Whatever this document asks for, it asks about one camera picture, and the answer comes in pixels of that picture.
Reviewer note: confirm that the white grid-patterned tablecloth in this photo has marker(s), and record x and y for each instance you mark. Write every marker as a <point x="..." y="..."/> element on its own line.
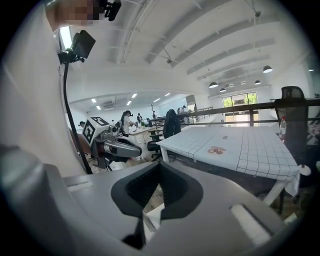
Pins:
<point x="257" y="147"/>

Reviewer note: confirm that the large glass window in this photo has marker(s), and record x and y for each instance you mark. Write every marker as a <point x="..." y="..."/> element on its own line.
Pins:
<point x="240" y="107"/>

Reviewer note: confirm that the black head-mounted camera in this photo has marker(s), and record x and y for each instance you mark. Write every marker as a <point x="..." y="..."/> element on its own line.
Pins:
<point x="112" y="8"/>

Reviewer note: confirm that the table with grid tablecloth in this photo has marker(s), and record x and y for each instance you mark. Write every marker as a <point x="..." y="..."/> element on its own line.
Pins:
<point x="272" y="192"/>

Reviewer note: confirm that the black mesh office chair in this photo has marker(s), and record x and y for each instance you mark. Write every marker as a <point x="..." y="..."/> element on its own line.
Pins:
<point x="295" y="120"/>

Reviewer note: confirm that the black pendant lamp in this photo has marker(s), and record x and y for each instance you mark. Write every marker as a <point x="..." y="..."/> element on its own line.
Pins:
<point x="222" y="90"/>
<point x="213" y="85"/>
<point x="267" y="69"/>
<point x="257" y="82"/>

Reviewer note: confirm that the black metal railing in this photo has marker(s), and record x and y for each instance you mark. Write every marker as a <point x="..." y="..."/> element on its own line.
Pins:
<point x="262" y="106"/>

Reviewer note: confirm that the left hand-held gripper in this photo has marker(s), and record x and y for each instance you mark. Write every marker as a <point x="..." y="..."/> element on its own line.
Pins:
<point x="90" y="130"/>

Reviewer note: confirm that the person's left forearm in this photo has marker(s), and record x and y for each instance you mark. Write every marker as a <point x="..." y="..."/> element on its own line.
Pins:
<point x="78" y="142"/>

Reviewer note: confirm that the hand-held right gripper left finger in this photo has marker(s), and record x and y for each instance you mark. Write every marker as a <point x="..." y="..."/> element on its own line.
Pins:
<point x="100" y="212"/>

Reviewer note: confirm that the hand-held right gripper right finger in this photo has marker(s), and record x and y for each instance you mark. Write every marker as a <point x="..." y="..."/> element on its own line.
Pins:
<point x="212" y="220"/>

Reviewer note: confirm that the white round disc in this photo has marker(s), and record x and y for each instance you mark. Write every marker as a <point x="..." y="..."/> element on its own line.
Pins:
<point x="305" y="170"/>

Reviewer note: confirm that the red-capped clear water bottle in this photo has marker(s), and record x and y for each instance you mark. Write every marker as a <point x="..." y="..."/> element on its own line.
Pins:
<point x="283" y="130"/>

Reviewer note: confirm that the black jacket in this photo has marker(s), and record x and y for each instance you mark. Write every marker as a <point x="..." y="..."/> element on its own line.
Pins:
<point x="172" y="123"/>

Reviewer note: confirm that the light wooden desk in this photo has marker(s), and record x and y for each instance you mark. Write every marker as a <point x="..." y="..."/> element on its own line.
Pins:
<point x="142" y="131"/>

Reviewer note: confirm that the person's white t-shirt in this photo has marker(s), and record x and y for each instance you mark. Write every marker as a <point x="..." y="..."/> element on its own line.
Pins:
<point x="32" y="100"/>

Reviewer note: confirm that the black chest-mounted device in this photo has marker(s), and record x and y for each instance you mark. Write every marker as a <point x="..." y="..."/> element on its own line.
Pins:
<point x="82" y="45"/>

